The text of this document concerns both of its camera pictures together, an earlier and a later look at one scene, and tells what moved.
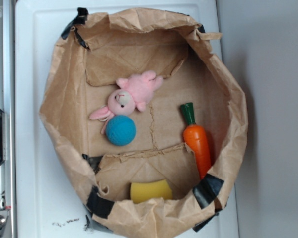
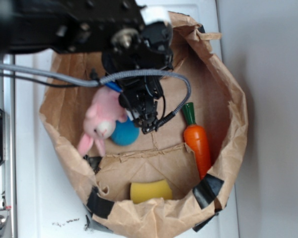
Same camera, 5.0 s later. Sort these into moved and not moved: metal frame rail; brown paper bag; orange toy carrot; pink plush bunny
Moved: pink plush bunny
Not moved: orange toy carrot; metal frame rail; brown paper bag
